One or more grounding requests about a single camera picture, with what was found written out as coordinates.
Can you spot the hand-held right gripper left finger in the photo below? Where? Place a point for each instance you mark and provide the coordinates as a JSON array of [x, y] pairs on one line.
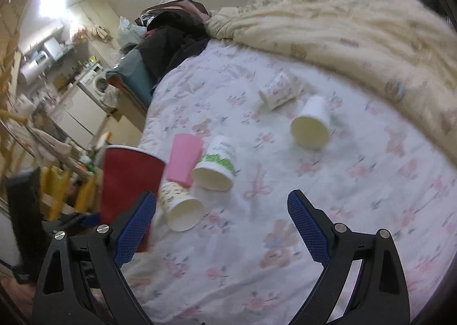
[[135, 225]]

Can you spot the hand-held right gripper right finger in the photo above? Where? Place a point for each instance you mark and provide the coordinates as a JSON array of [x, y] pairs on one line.
[[305, 225]]

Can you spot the red plastic cup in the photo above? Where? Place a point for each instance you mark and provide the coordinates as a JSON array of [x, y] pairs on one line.
[[125, 178]]

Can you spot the small patterned paper cup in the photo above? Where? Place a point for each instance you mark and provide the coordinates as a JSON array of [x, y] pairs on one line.
[[179, 204]]

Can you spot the pink plastic cup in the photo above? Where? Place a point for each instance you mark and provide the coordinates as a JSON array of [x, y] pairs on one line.
[[183, 159]]

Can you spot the white cup with green print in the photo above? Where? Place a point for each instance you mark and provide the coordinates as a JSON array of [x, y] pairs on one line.
[[216, 167]]

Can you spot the plain white paper cup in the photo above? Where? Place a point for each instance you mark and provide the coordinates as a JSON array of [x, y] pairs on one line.
[[312, 124]]

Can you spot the floral patterned paper cup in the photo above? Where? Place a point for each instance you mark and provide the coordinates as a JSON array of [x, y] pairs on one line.
[[278, 90]]

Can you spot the floral bed sheet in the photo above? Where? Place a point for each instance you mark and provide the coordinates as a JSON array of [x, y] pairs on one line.
[[285, 182]]

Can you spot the white refrigerator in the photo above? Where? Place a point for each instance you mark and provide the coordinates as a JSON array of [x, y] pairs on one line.
[[76, 110]]

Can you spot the white washing machine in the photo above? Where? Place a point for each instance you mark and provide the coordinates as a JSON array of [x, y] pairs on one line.
[[95, 82]]

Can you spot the teal cushioned bench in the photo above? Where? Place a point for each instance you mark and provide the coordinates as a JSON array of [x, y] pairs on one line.
[[134, 73]]

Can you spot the pile of dark clothes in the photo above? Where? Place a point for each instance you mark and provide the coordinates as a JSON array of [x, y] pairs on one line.
[[171, 37]]

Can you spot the white plastic bag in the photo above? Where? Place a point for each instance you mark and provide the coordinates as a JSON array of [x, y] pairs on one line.
[[125, 30]]

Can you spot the cream fleece blanket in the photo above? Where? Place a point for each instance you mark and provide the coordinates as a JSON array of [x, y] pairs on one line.
[[357, 25]]

